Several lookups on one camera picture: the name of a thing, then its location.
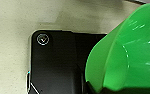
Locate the green bowl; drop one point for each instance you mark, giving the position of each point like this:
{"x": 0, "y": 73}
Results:
{"x": 137, "y": 50}

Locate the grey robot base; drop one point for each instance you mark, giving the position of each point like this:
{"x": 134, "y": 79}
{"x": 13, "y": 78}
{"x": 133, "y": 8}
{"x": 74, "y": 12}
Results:
{"x": 57, "y": 63}

